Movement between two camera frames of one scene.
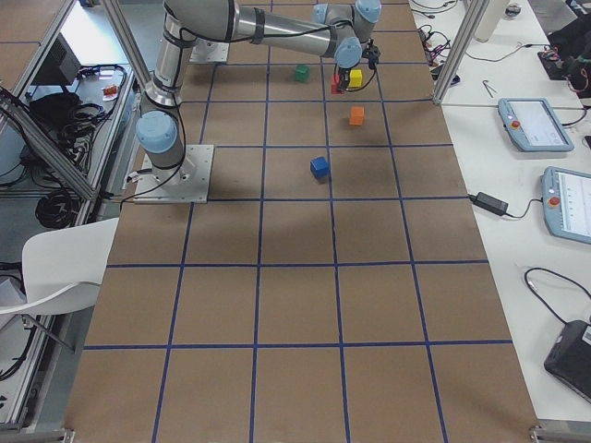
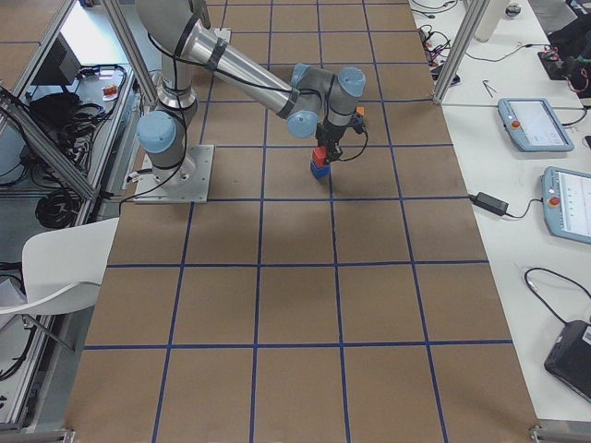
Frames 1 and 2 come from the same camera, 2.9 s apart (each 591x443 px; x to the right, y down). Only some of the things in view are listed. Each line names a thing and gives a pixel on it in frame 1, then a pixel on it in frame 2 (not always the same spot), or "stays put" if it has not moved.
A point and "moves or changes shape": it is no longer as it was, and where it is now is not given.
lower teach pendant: x=566 y=196 stays put
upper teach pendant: x=533 y=125 stays put
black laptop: x=569 y=359 stays put
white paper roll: x=488 y=19 stays put
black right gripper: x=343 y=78 → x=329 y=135
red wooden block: x=335 y=83 moves or changes shape
